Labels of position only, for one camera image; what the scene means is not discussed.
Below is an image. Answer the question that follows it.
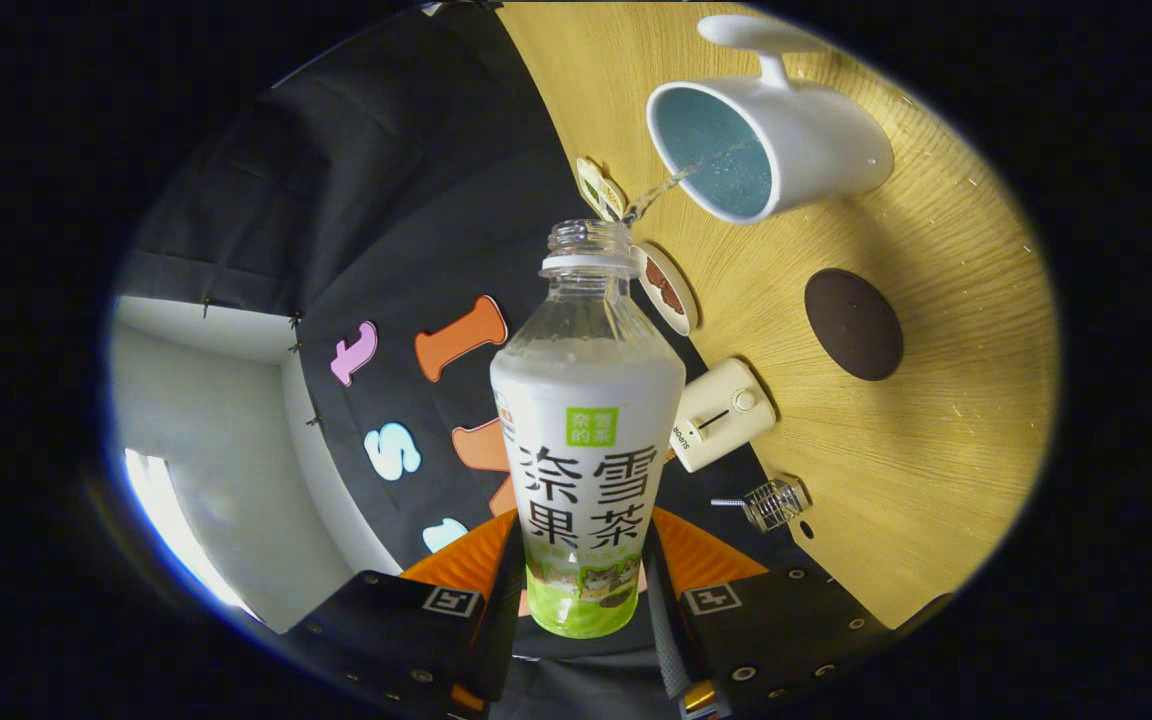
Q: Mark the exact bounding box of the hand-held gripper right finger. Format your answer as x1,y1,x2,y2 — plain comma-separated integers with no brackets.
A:
641,508,892,716

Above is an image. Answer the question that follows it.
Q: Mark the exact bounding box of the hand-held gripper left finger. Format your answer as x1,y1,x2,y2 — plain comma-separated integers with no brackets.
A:
286,510,527,716

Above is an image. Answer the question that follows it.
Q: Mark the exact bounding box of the white label juice bottle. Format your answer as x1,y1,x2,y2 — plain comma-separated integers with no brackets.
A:
489,220,687,639

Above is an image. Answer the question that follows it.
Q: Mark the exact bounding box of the dark brown round coaster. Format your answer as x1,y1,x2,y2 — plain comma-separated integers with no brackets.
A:
804,267,905,382

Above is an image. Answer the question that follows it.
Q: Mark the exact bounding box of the white cup with blue inside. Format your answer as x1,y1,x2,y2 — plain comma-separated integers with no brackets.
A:
646,14,894,224

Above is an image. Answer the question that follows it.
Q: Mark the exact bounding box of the white toaster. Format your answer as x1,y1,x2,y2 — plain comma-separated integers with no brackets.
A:
669,358,777,473

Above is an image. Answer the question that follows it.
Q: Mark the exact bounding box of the wooden table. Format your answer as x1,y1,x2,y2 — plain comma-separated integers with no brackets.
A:
496,2,1059,629

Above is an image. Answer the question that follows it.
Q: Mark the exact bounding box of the long ceiling light panel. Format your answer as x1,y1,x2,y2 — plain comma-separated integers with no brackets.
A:
124,448,259,619

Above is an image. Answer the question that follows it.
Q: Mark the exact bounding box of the white plate with brown food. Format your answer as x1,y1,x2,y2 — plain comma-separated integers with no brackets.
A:
633,242,699,337

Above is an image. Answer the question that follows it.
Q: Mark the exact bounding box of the white divided condiment dish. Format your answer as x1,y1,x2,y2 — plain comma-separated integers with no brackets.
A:
576,156,627,223

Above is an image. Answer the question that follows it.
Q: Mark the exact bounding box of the metal wire utensil holder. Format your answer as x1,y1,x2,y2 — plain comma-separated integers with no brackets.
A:
742,477,810,533

